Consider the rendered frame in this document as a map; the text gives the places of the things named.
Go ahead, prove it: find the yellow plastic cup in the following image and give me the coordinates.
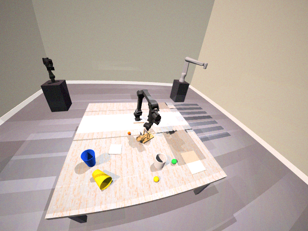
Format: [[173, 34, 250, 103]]
[[92, 169, 112, 190]]

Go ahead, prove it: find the white mug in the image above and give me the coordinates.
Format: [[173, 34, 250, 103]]
[[154, 153, 167, 169]]

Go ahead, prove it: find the blue cup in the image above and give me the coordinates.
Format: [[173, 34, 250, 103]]
[[81, 149, 96, 167]]

